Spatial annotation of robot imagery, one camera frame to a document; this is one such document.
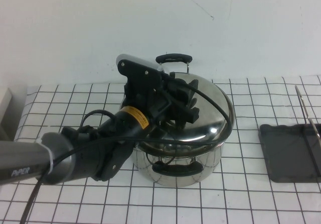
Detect white side cabinet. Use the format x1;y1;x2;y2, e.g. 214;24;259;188
0;87;15;136

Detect stainless steel pot black handles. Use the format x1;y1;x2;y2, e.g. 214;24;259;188
131;53;235;188

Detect stainless steel lid black knob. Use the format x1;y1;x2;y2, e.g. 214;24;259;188
135;70;236;150

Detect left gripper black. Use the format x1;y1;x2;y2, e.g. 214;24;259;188
124;79;202;128

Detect white black-grid tablecloth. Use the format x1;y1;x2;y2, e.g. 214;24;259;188
0;75;321;224

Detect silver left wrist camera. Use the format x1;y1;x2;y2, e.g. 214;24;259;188
115;53;165;84

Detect chrome wire lid rack frame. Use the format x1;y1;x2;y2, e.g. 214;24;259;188
294;84;321;177

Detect black camera cable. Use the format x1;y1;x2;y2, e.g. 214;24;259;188
25;80;233;224

